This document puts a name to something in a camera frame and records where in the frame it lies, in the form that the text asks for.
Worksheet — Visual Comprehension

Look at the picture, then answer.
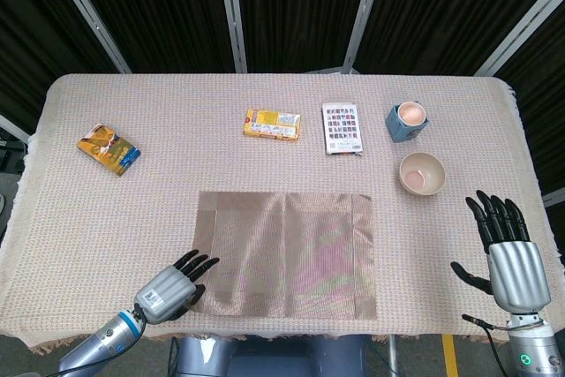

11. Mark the grey metal frame post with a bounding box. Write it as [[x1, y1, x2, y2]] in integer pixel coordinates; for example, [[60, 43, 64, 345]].
[[215, 0, 248, 74], [0, 114, 30, 142], [474, 0, 565, 78], [541, 189, 565, 208], [342, 0, 389, 74], [41, 0, 132, 74]]

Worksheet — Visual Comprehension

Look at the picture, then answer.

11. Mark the brown woven placemat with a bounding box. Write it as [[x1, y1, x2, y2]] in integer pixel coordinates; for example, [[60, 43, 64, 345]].
[[190, 191, 379, 320]]

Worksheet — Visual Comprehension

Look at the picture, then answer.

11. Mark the metal table leg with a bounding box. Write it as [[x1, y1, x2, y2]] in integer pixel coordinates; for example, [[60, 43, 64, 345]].
[[387, 335, 398, 377]]

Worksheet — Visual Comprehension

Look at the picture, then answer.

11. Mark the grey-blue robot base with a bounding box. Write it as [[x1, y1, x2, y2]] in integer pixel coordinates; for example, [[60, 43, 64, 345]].
[[169, 335, 367, 377]]

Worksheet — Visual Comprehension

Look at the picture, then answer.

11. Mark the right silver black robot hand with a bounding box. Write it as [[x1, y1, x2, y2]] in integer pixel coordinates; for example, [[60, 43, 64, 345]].
[[449, 190, 553, 312]]

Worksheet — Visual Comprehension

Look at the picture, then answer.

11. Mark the pink bowl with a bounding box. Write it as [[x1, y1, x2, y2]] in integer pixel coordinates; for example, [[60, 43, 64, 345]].
[[399, 152, 447, 198]]

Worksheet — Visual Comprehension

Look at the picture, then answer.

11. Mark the beige woven tablecloth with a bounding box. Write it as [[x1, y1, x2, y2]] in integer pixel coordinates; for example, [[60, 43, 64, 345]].
[[0, 72, 565, 350]]

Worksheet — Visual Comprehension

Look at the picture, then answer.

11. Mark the orange and blue snack box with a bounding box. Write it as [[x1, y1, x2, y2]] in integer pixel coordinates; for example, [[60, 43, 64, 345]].
[[76, 123, 142, 178]]

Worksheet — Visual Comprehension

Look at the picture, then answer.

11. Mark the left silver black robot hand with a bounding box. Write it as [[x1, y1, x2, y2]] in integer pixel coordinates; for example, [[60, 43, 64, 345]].
[[132, 249, 221, 324]]

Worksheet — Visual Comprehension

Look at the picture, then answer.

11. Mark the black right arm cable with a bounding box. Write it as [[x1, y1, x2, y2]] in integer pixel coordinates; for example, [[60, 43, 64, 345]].
[[461, 313, 544, 377]]

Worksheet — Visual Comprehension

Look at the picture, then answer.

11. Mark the pink cup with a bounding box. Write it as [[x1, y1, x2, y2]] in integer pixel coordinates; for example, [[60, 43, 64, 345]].
[[396, 101, 426, 126]]

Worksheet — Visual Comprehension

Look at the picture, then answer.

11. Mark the black pleated curtain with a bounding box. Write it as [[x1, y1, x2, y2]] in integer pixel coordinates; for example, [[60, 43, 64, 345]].
[[0, 0, 565, 201]]

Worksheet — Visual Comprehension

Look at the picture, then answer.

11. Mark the blue square cup box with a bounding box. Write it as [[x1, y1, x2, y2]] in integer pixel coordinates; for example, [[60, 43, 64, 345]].
[[387, 101, 430, 144]]

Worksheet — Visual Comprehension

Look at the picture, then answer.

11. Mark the yellow flat snack box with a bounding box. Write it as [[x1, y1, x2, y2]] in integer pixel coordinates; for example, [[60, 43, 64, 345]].
[[242, 108, 303, 143]]

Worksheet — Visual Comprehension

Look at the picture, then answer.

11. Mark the white picture-grid card box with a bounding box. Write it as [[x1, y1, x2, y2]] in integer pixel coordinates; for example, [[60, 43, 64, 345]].
[[321, 102, 365, 157]]

